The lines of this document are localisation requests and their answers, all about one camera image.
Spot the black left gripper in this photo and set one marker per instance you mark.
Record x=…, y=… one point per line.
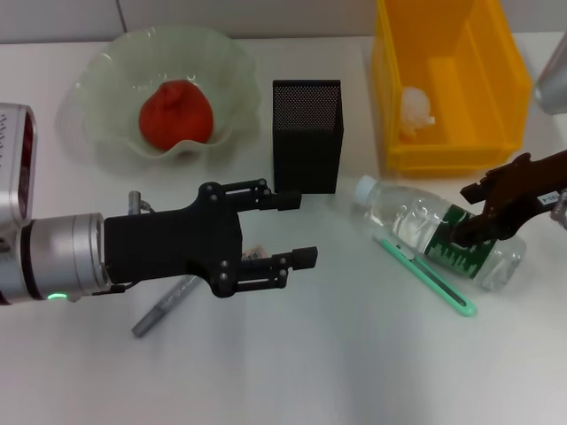
x=168, y=243

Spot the pale green glass fruit plate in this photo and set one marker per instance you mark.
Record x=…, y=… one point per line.
x=111, y=88

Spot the mint green utility knife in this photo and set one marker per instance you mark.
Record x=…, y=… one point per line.
x=434, y=279

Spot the yellow plastic bin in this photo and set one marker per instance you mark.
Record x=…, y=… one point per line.
x=469, y=88

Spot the white paper ball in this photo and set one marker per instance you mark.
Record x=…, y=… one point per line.
x=416, y=108

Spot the clear green-label water bottle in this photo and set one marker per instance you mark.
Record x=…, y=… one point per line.
x=398, y=217

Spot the black mesh pen holder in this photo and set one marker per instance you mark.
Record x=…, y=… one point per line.
x=305, y=146

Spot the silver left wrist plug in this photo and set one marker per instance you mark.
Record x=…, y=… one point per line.
x=135, y=201

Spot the beige eraser with barcode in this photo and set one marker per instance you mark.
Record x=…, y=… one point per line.
x=254, y=253

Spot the orange fruit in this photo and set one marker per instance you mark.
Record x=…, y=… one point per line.
x=177, y=115

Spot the grey glitter pen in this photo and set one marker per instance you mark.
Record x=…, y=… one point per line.
x=159, y=310

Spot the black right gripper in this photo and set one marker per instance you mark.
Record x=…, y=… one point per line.
x=527, y=190

